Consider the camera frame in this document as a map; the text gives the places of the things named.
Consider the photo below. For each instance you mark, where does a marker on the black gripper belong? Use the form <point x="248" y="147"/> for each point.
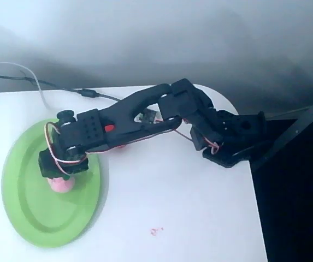
<point x="47" y="168"/>

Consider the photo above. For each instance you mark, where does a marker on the pink peach plush toy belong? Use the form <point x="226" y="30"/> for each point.
<point x="60" y="185"/>

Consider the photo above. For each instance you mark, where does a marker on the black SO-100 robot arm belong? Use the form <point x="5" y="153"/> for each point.
<point x="145" y="98"/>

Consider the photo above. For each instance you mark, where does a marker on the green oval plastic plate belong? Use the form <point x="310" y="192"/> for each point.
<point x="36" y="213"/>

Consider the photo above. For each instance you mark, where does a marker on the red strawberry plush toy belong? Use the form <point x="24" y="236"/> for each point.
<point x="109" y="127"/>

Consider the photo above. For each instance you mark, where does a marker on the small circuit board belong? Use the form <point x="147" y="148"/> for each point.
<point x="148" y="116"/>

